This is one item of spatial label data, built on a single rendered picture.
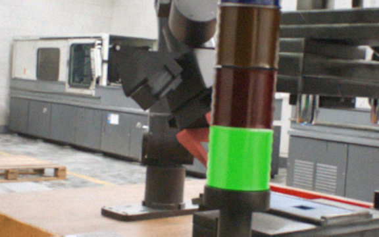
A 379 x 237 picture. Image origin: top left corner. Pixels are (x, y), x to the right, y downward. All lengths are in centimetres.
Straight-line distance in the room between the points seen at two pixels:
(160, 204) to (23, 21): 1144
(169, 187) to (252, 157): 68
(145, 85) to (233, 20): 36
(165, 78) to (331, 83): 20
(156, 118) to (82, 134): 897
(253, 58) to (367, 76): 31
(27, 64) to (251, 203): 1137
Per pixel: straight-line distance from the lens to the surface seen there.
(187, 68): 79
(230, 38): 39
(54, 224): 99
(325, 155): 653
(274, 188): 107
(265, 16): 40
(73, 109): 1026
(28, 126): 1156
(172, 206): 108
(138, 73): 75
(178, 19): 76
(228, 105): 39
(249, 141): 39
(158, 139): 104
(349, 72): 66
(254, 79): 39
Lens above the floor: 111
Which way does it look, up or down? 3 degrees down
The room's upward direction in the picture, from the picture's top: 4 degrees clockwise
